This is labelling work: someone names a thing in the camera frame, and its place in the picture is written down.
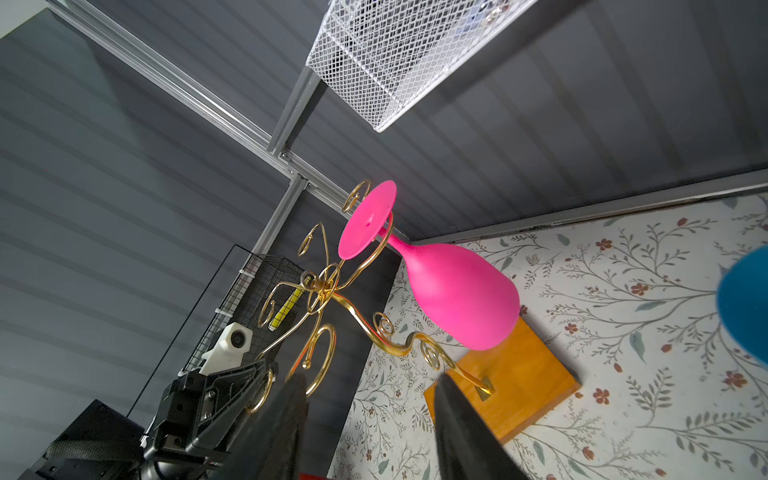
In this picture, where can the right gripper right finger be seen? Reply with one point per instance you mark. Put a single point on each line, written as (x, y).
(465, 446)

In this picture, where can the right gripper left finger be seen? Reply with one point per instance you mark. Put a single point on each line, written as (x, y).
(271, 449)

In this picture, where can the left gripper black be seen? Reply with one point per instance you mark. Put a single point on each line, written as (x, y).
(202, 412)

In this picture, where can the gold wire wine glass rack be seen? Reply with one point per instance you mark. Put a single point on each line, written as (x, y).
(510, 385)

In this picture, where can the pink wine glass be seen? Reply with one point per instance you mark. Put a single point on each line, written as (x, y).
(461, 292)

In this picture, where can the blue wine glass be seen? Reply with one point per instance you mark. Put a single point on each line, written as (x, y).
(741, 301)

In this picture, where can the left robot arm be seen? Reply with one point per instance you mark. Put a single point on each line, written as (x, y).
(104, 444)

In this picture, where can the black wire wall basket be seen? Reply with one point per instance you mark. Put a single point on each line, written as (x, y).
(235, 293)

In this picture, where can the white mesh wall basket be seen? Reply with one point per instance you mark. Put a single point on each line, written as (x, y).
(383, 57)

